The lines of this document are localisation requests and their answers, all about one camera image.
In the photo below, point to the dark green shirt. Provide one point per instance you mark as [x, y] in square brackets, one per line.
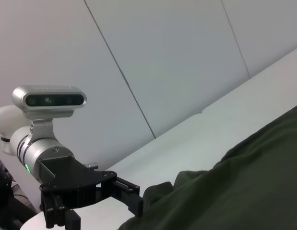
[234, 179]

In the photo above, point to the dark robot torso base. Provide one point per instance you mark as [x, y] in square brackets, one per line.
[2, 177]

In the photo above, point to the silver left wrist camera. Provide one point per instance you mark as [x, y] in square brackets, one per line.
[50, 99]

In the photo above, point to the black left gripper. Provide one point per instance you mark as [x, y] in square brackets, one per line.
[71, 177]

